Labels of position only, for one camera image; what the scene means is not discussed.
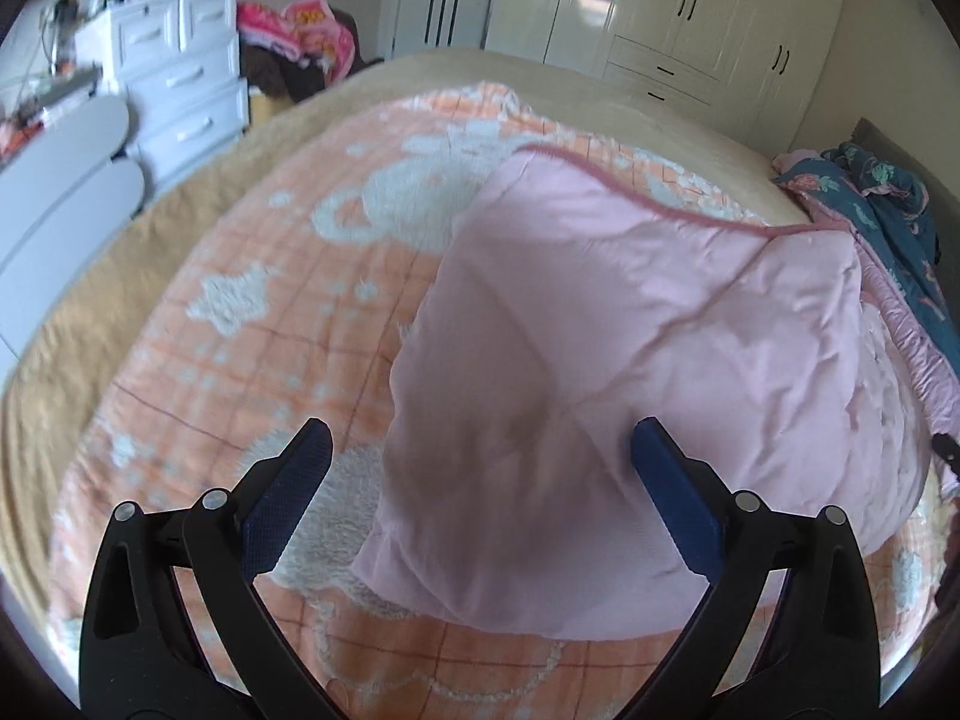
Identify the pink printed cloth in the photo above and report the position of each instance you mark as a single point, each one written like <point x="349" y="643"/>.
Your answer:
<point x="300" y="26"/>

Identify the pink padded jacket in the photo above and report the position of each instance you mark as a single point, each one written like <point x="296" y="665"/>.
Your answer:
<point x="600" y="315"/>

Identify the white drawer chest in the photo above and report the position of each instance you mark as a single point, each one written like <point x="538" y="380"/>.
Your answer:
<point x="180" y="75"/>

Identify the beige bed sheet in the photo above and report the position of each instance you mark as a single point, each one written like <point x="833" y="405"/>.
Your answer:
<point x="112" y="277"/>

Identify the blue floral quilt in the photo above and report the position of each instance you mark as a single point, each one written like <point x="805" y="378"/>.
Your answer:
<point x="889" y="195"/>

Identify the dark brown cloth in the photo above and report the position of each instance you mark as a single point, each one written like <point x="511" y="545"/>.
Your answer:
<point x="285" y="71"/>

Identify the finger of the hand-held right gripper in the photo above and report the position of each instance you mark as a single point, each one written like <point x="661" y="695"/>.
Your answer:
<point x="949" y="454"/>

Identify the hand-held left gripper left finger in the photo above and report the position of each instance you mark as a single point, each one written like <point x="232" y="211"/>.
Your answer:
<point x="289" y="499"/>

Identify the white wardrobe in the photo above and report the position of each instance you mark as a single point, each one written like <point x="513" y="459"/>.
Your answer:
<point x="675" y="7"/>

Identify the orange patterned blanket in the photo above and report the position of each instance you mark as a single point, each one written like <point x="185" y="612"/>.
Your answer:
<point x="262" y="277"/>

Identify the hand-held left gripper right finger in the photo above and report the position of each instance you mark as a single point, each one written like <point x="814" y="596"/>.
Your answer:
<point x="675" y="499"/>

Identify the white oval board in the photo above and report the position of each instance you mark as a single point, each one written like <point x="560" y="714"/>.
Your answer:
<point x="60" y="142"/>
<point x="52" y="240"/>

